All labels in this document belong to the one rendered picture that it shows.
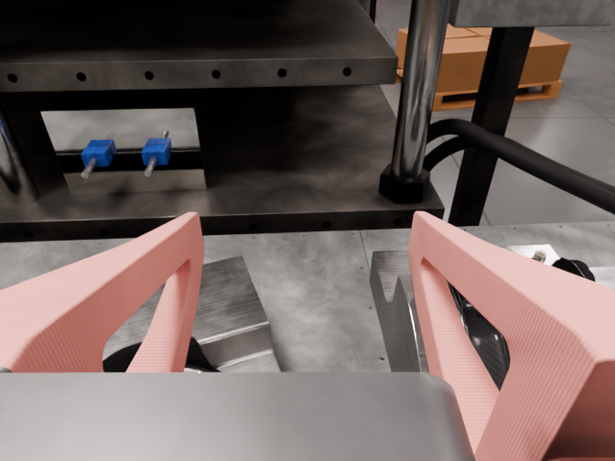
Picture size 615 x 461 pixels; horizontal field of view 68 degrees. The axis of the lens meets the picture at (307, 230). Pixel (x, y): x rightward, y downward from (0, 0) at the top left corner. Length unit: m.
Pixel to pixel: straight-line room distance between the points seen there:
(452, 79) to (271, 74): 2.69
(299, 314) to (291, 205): 0.30
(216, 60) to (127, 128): 0.21
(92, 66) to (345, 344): 0.62
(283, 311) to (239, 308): 0.15
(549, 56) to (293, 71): 3.15
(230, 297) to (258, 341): 0.06
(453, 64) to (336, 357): 2.97
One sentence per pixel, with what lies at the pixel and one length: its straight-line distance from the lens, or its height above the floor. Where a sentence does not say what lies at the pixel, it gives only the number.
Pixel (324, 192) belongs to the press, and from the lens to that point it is 0.92.
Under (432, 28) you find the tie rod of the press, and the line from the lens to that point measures 0.79.
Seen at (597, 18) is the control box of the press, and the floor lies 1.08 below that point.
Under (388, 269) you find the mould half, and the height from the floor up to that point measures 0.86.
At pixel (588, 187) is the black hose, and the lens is 0.84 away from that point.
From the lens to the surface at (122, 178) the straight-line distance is 0.97.
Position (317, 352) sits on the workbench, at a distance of 0.60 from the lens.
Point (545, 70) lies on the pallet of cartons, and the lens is 3.90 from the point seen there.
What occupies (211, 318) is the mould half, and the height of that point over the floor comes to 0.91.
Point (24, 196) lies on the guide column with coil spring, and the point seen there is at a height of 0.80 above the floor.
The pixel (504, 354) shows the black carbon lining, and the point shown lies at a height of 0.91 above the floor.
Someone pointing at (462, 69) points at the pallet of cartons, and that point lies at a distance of 3.47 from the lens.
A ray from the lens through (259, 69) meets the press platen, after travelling 0.84.
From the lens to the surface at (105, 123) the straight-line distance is 0.92.
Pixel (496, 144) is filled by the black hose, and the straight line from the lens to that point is 0.84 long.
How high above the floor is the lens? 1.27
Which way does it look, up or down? 37 degrees down
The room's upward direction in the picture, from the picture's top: straight up
